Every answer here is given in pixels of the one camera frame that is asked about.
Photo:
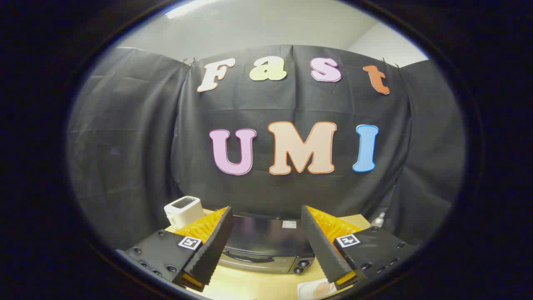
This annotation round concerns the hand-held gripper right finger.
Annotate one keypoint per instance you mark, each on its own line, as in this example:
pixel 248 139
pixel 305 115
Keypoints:
pixel 320 246

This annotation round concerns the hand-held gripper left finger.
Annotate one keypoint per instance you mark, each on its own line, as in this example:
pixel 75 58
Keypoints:
pixel 216 241

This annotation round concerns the black toaster oven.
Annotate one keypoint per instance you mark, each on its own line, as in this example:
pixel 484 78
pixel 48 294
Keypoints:
pixel 266 237

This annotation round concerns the white bread toaster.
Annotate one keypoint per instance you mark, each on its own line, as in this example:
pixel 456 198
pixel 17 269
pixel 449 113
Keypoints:
pixel 183 210

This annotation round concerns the white square plate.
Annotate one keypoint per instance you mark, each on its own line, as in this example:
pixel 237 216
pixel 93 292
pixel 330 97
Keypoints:
pixel 305 289

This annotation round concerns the black backdrop cloth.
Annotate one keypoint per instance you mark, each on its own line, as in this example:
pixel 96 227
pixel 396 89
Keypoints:
pixel 291 196

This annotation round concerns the white and pink bottle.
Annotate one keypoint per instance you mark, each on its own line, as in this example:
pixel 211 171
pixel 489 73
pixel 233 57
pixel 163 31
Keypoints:
pixel 378 221

